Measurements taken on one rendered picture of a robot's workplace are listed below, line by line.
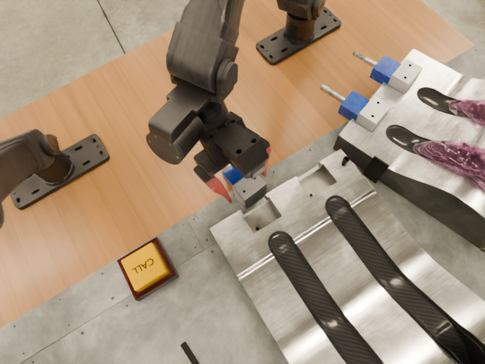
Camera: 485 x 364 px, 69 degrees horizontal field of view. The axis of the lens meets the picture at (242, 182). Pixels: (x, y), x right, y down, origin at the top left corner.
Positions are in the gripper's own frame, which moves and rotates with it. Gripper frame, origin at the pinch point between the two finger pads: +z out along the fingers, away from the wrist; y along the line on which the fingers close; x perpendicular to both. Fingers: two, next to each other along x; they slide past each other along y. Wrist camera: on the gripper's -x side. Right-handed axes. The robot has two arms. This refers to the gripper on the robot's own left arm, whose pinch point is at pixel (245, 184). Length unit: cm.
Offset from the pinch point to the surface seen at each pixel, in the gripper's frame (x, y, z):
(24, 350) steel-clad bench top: 3.5, -46.1, 3.2
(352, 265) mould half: -20.9, 3.7, 7.3
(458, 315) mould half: -34.1, 8.7, 10.3
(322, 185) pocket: -8.8, 9.9, 2.9
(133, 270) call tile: 0.4, -23.9, 0.7
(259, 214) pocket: -6.3, -1.8, 1.5
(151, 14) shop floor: 167, 41, 4
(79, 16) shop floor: 189, 9, -9
